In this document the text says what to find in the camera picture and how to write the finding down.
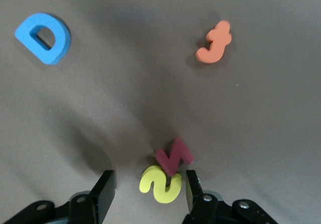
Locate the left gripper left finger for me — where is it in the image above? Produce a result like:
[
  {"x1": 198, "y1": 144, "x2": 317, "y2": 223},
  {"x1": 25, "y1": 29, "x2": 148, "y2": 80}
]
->
[{"x1": 2, "y1": 170, "x2": 116, "y2": 224}]

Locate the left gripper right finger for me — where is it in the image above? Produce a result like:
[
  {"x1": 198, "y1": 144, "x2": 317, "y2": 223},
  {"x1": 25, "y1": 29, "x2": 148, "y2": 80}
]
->
[{"x1": 183, "y1": 170, "x2": 274, "y2": 224}]

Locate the yellow foam number two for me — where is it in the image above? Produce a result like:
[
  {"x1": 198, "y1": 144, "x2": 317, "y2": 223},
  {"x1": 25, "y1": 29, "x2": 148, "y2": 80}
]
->
[{"x1": 139, "y1": 165, "x2": 183, "y2": 204}]

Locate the maroon foam letter N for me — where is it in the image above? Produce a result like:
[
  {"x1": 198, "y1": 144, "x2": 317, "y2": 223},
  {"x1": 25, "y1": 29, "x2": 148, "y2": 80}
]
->
[{"x1": 154, "y1": 137, "x2": 195, "y2": 177}]

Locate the brown table cloth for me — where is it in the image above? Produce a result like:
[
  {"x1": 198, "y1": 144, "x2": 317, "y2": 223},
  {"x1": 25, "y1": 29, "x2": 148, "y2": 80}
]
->
[{"x1": 0, "y1": 0, "x2": 321, "y2": 224}]

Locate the blue foam letter D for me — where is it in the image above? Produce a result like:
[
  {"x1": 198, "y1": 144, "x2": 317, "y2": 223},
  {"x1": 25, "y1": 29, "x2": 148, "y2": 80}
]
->
[{"x1": 14, "y1": 12, "x2": 72, "y2": 66}]

